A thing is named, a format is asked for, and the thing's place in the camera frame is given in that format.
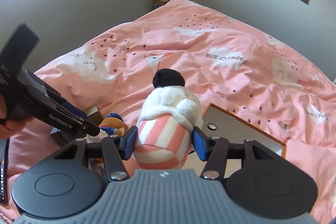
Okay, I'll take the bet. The black small box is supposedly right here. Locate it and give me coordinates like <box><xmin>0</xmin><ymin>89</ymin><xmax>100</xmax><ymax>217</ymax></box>
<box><xmin>50</xmin><ymin>127</ymin><xmax>86</xmax><ymax>147</ymax></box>

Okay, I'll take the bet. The person's hand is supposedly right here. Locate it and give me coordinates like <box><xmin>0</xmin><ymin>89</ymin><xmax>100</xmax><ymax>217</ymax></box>
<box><xmin>0</xmin><ymin>97</ymin><xmax>33</xmax><ymax>139</ymax></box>

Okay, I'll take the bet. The orange cardboard box white inside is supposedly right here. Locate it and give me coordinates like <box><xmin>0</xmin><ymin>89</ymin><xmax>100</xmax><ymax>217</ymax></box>
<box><xmin>180</xmin><ymin>103</ymin><xmax>287</xmax><ymax>178</ymax></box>

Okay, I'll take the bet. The pink patterned duvet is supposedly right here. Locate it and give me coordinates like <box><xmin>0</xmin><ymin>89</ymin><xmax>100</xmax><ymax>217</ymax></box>
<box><xmin>0</xmin><ymin>0</ymin><xmax>336</xmax><ymax>224</ymax></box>

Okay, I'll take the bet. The white plush pink striped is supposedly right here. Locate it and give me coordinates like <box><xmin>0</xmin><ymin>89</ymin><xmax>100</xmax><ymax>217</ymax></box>
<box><xmin>132</xmin><ymin>68</ymin><xmax>203</xmax><ymax>169</ymax></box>

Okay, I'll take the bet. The brown bear plush blue hat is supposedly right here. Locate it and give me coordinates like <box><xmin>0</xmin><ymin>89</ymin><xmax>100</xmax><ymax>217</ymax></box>
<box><xmin>99</xmin><ymin>113</ymin><xmax>129</xmax><ymax>136</ymax></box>

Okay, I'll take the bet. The gold cardboard box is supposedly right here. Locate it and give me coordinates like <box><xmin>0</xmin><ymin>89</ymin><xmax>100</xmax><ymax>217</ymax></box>
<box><xmin>83</xmin><ymin>105</ymin><xmax>104</xmax><ymax>125</ymax></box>

